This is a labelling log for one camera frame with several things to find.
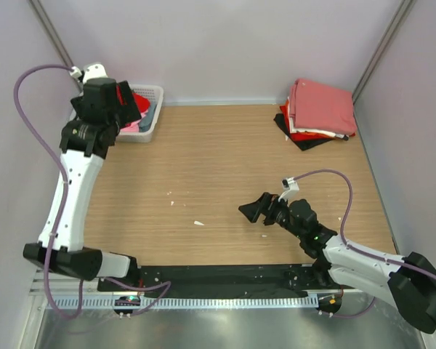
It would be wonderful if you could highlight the folded white t shirt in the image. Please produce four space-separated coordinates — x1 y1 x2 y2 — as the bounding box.
285 97 346 140

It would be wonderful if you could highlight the folded salmon pink t shirt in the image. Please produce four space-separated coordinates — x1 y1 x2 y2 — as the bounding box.
288 79 357 135

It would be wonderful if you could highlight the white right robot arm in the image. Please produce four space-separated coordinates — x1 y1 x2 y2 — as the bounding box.
238 193 436 334

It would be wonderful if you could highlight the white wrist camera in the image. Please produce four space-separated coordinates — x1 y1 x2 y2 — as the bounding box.
278 177 299 202
69 63 108 84

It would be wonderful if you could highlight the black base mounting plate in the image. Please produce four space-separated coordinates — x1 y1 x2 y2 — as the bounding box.
97 263 357 300

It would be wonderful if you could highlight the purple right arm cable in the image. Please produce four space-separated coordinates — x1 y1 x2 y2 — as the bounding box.
292 168 436 319

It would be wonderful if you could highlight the red t shirt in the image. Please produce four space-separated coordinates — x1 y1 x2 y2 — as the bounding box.
117 85 150 113

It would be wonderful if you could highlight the blue-grey t shirt in basket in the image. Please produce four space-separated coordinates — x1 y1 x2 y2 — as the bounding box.
140 103 156 132

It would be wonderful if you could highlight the white slotted cable duct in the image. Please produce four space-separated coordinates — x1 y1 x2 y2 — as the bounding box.
47 294 319 310

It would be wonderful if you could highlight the corner aluminium post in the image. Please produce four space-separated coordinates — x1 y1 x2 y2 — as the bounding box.
28 0 73 66
351 0 416 104

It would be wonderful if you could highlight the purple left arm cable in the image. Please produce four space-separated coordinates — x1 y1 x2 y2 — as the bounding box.
13 64 172 321

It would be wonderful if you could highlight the folded black t shirt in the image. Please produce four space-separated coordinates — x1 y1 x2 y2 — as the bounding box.
273 113 332 151

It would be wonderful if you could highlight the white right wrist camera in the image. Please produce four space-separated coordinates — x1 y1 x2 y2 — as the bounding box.
278 177 299 202

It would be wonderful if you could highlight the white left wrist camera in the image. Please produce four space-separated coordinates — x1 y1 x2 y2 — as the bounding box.
69 63 108 84

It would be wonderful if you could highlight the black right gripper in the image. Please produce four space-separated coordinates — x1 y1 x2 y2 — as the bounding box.
239 192 304 240

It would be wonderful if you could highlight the white plastic laundry basket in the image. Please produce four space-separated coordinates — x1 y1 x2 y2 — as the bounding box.
69 84 165 144

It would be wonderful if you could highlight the aluminium frame rail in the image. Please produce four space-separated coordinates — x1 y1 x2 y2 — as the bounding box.
30 269 352 294

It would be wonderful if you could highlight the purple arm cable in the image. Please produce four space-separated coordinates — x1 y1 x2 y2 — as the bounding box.
13 64 172 321
292 168 436 319

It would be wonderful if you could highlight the left corner aluminium post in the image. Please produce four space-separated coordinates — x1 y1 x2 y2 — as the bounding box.
28 0 73 66

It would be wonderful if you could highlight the right corner aluminium post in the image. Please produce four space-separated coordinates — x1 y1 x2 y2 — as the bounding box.
351 0 416 104

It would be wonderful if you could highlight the pink t shirt in basket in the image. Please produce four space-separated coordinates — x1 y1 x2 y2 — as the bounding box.
121 113 147 133

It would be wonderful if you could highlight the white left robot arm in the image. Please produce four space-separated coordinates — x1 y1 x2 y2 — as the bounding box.
23 77 140 291

